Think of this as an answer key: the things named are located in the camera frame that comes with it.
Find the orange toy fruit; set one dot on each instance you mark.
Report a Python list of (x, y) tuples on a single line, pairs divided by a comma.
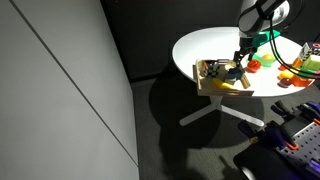
[(268, 57)]

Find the small red toy fruit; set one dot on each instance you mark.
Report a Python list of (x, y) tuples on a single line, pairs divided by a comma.
[(283, 67)]

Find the blue block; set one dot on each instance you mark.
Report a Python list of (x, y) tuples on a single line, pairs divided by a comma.
[(234, 75)]

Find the black yellow checkered block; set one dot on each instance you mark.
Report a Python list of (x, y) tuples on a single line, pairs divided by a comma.
[(210, 68)]

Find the dark red toy plum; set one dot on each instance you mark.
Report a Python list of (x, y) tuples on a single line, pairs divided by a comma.
[(284, 82)]

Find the purple clamp orange trigger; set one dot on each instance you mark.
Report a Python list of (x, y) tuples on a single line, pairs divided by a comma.
[(276, 135), (308, 110)]

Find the yellow green block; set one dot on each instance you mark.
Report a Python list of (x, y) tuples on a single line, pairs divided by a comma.
[(312, 62)]

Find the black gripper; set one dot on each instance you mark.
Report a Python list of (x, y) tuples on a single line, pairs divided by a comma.
[(247, 44)]

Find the green wrist camera housing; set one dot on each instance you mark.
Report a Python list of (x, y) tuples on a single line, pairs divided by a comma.
[(265, 36)]

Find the white table pedestal base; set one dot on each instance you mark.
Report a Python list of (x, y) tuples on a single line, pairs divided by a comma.
[(217, 108)]

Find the grey base plate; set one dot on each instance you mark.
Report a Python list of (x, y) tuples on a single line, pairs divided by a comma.
[(256, 165)]

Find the pink block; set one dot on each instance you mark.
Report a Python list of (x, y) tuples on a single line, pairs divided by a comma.
[(317, 75)]

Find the yellow toy banana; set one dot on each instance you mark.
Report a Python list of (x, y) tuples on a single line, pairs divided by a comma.
[(222, 84)]

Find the red toy tomato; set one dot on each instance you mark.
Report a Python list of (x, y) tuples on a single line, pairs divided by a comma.
[(254, 65)]

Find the wooden tray box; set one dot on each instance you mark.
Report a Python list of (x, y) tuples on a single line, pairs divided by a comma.
[(206, 87)]

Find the silver metal bar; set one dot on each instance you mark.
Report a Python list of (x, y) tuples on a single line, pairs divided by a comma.
[(315, 165)]

